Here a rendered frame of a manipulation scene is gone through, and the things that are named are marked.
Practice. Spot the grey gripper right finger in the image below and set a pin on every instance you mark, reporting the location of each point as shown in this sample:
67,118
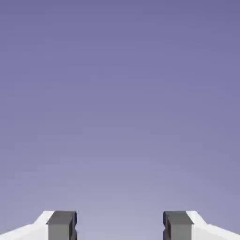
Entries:
179,226

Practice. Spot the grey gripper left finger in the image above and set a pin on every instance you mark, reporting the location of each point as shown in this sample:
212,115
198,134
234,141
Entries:
60,226

